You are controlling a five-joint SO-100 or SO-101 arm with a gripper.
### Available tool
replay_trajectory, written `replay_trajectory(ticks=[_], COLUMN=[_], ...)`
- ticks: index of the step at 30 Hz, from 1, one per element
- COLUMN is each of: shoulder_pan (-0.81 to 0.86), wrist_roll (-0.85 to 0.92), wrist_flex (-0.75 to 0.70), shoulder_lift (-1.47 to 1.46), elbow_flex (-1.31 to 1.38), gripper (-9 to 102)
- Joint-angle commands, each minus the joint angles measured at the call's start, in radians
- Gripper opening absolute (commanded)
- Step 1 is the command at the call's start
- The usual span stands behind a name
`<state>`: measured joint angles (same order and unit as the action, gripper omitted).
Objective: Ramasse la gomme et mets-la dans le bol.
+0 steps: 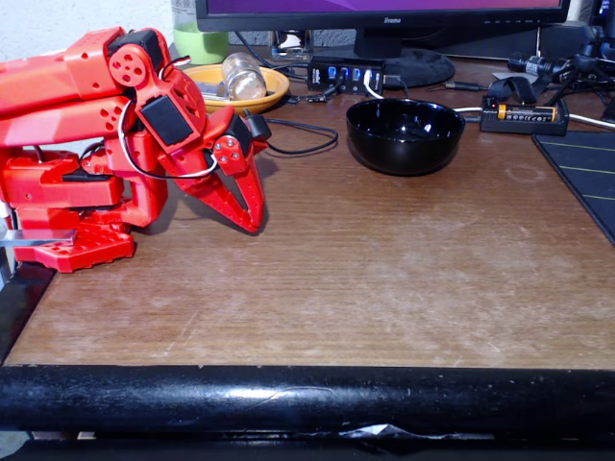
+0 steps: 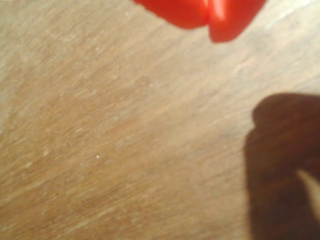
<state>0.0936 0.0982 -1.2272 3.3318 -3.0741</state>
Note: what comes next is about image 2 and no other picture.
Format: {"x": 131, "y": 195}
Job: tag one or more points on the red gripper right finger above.
{"x": 232, "y": 20}

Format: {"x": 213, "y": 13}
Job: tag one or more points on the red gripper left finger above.
{"x": 175, "y": 11}

